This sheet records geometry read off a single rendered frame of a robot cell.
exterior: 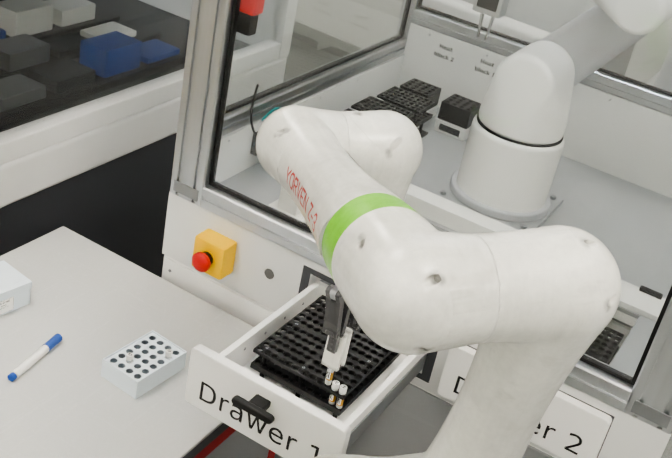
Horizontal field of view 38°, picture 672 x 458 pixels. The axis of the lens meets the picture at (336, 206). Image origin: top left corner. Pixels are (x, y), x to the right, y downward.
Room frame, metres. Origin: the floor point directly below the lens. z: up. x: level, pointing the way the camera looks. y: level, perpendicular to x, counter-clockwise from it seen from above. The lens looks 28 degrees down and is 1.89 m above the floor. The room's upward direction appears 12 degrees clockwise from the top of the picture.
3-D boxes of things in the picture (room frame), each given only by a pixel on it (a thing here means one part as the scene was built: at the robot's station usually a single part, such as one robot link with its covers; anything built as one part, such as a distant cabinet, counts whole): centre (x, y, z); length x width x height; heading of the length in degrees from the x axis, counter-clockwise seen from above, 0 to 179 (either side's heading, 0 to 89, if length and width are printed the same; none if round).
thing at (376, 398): (1.37, -0.05, 0.86); 0.40 x 0.26 x 0.06; 155
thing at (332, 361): (1.24, -0.04, 0.98); 0.03 x 0.01 x 0.07; 65
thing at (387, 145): (1.25, -0.04, 1.31); 0.13 x 0.11 x 0.14; 112
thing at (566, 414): (1.34, -0.38, 0.87); 0.29 x 0.02 x 0.11; 65
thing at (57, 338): (1.32, 0.46, 0.77); 0.14 x 0.02 x 0.02; 165
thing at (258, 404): (1.16, 0.05, 0.91); 0.07 x 0.04 x 0.01; 65
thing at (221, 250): (1.60, 0.21, 0.88); 0.07 x 0.05 x 0.07; 65
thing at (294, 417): (1.18, 0.04, 0.87); 0.29 x 0.02 x 0.11; 65
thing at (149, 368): (1.35, 0.27, 0.78); 0.12 x 0.08 x 0.04; 151
